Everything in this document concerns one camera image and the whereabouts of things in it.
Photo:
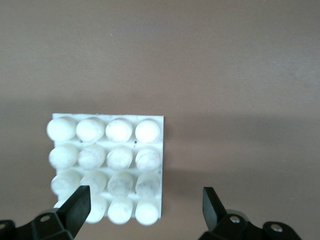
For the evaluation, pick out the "white studded base plate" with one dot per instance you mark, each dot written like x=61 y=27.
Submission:
x=120 y=160

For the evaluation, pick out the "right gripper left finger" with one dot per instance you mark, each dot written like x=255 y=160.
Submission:
x=72 y=215

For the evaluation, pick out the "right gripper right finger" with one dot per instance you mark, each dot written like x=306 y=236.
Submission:
x=215 y=215

